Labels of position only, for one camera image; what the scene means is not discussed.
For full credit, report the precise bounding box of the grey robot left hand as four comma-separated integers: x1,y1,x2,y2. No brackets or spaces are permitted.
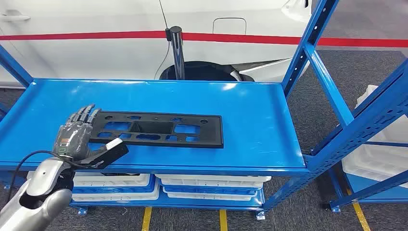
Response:
51,103,108,162

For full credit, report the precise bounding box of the black plastic panel part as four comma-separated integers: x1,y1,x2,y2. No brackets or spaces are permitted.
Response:
89,111,224,149

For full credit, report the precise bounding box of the blue metal shelf rack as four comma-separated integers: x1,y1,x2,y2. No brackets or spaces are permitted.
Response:
0,0,408,221
328,95,408,214

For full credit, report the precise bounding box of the white car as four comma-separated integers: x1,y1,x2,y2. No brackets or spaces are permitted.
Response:
0,0,313,88

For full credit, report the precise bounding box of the red barrier belt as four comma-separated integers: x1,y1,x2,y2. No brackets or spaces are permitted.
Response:
0,30,408,49

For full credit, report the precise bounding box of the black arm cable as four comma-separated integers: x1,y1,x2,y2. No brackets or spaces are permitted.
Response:
7,150,96,205

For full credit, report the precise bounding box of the black stanchion post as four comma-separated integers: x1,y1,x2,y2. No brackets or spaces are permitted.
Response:
165,26,186,80

